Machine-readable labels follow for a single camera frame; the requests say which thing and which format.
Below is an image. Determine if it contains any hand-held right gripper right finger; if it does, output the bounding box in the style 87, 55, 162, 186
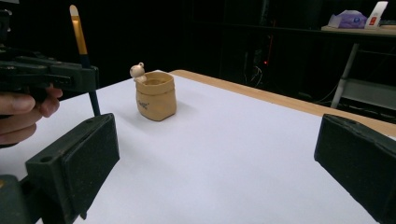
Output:
313, 113, 396, 224

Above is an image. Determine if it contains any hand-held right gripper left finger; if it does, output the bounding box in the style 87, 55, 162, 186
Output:
24, 112, 120, 224

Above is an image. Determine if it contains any thin black gold-tipped brush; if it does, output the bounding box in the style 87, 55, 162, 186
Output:
68, 4, 102, 117

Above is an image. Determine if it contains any tan cup with bear figure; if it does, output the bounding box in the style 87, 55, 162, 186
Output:
129, 62, 177, 122

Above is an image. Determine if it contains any white-framed desk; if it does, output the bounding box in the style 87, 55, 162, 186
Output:
320, 24, 396, 116

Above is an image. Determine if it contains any wooden table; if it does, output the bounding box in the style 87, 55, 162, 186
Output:
169, 69, 396, 138

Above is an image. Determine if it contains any white board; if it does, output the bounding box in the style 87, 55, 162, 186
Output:
0, 69, 396, 224

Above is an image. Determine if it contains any purple tissue pack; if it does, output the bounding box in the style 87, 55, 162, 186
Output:
327, 9, 368, 30

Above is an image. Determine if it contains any white box with red label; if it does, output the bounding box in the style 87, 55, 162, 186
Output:
363, 0, 389, 31

